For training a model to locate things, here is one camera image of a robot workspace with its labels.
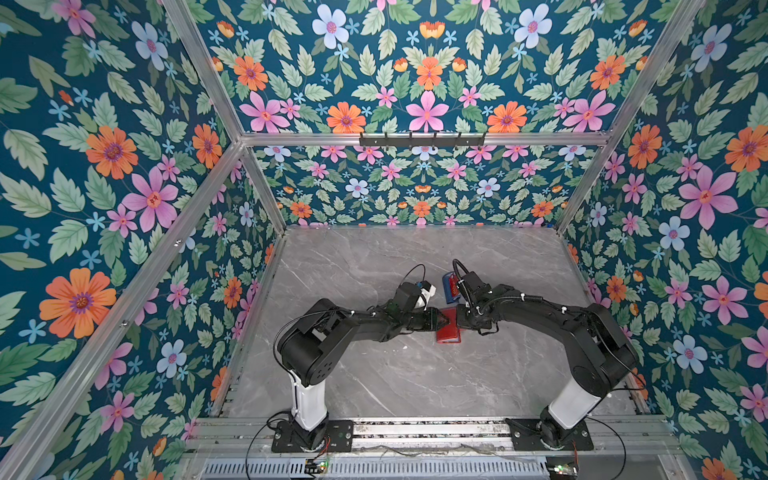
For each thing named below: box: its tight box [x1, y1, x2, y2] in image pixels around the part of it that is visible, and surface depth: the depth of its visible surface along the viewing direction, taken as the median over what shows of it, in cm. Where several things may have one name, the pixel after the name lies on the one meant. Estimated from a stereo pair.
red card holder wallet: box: [436, 307, 461, 344], surface depth 91 cm
